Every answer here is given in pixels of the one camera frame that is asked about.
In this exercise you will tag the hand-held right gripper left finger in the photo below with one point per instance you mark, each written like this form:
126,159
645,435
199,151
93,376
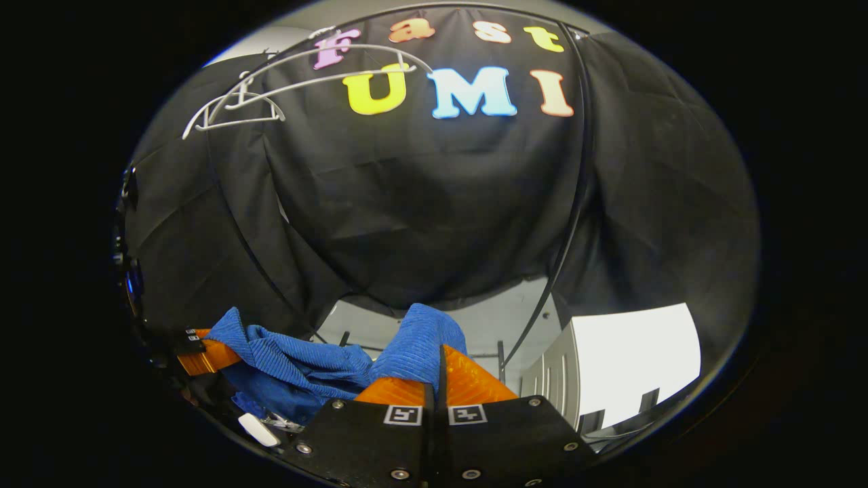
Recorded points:
366,440

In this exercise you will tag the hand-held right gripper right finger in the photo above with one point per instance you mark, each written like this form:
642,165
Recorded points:
502,440

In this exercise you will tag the white plastic hanger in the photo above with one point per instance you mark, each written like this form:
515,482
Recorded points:
241,122
325,76

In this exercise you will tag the white paper garment tag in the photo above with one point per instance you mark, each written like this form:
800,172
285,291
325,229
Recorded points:
258,429

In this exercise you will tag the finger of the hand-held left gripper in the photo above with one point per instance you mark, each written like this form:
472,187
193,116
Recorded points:
210,356

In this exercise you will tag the black metal clothes rack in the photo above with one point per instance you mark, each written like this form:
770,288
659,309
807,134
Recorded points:
582,169

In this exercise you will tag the black backdrop cloth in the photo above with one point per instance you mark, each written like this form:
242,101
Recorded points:
407,203

